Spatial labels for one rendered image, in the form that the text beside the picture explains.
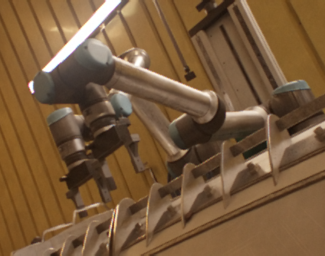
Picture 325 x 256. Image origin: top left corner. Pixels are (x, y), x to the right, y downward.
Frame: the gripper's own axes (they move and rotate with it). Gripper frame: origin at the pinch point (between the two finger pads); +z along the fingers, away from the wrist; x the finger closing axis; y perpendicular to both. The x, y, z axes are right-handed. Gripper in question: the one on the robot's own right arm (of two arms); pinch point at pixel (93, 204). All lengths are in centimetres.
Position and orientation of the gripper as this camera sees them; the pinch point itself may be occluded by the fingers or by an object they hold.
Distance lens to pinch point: 160.8
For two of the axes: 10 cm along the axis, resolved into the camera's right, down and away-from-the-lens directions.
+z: 4.0, 8.9, -2.4
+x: 6.4, -4.5, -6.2
